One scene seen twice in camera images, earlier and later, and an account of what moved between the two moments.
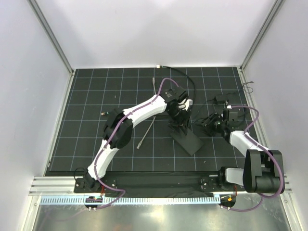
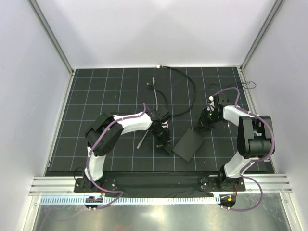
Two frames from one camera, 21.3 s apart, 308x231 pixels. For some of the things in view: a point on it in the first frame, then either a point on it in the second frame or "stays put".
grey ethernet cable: x=140 y=142 stays put
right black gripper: x=208 y=121 to x=202 y=118
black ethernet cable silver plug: x=159 y=66 stays put
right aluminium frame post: x=276 y=6 stays put
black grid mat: x=93 y=93 stays put
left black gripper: x=181 y=122 to x=160 y=143
